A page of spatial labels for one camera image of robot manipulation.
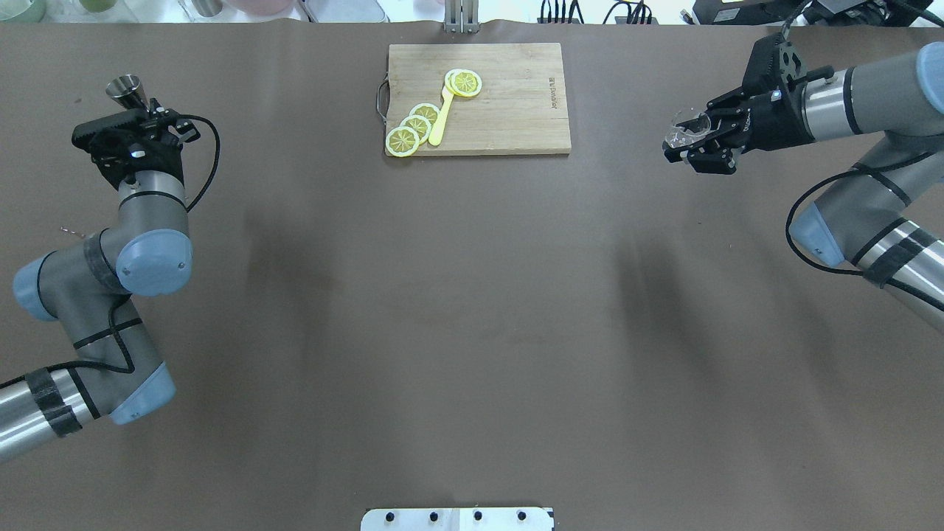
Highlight bamboo cutting board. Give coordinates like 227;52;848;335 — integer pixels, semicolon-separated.
386;43;571;156

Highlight lemon slice at board corner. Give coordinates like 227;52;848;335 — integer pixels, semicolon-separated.
384;125;422;158

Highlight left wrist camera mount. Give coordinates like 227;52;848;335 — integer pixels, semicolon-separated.
71;110;154;188

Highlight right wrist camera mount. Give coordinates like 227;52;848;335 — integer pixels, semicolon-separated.
739;33;836;97

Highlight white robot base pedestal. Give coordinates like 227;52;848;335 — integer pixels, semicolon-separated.
360;507;556;530

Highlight clear glass measuring cup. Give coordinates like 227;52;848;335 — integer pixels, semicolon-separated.
664;107;717;148

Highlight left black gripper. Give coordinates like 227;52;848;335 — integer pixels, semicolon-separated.
118;108;201;185

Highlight lemon slice on knife handle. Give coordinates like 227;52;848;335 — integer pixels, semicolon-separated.
444;69;483;98

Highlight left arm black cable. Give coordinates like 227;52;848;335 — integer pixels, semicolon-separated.
44;114;221;373

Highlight green cup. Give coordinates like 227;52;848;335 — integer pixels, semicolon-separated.
1;0;47;24

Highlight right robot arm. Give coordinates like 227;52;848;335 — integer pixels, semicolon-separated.
662;34;943;330

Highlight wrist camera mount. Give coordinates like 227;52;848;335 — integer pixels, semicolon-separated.
739;33;836;97
71;110;154;188

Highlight steel double jigger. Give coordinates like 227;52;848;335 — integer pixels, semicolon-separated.
105;74;151;112

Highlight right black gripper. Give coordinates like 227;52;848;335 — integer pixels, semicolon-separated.
664;87;812;175

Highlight pink bowl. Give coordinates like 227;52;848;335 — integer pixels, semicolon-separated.
223;0;294;17

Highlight aluminium frame post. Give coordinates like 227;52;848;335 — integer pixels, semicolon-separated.
444;0;481;34

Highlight middle lemon slice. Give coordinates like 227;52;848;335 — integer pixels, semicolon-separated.
400;114;434;145

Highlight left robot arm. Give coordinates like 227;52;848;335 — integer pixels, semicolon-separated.
1;107;200;462

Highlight lemon slice nearest knife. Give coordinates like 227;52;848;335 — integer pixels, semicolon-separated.
410;102;440;125

